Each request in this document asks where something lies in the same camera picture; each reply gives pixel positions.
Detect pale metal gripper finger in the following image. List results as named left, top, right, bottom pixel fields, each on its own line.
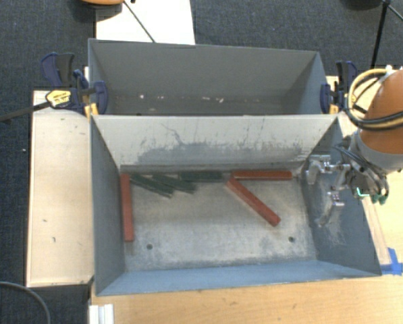
left=303, top=155, right=344, bottom=186
left=314, top=180, right=352, bottom=229

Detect red-brown flat block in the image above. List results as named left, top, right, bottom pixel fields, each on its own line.
left=230, top=169, right=294, bottom=182
left=119, top=173, right=136, bottom=243
left=225, top=177, right=282, bottom=227

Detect grey metal bin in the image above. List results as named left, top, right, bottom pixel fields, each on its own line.
left=87, top=38, right=383, bottom=297

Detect dark green flat block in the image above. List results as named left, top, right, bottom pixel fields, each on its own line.
left=129, top=173, right=173, bottom=199
left=151, top=173, right=198, bottom=194

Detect pale wood board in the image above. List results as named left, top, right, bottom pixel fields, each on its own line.
left=25, top=90, right=96, bottom=288

